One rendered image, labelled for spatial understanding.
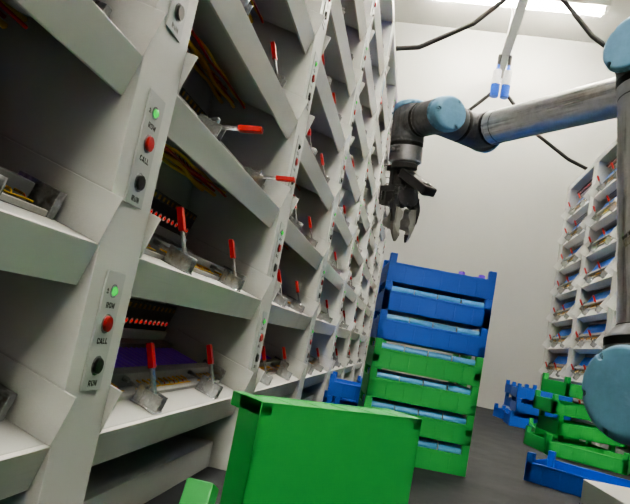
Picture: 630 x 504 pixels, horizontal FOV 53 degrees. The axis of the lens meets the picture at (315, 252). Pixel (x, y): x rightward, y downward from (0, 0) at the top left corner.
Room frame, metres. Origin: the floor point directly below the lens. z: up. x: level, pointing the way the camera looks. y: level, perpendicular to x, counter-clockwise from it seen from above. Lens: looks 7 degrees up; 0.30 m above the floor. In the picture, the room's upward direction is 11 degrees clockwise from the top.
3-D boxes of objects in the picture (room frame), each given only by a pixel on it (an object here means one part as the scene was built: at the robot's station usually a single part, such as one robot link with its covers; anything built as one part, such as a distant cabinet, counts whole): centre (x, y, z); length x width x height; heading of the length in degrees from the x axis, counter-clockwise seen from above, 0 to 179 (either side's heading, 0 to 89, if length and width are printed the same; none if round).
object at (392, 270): (1.85, -0.36, 0.52); 0.30 x 0.20 x 0.08; 89
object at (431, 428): (1.85, -0.36, 0.12); 0.30 x 0.20 x 0.08; 89
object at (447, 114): (1.58, -0.25, 0.90); 0.12 x 0.12 x 0.09; 30
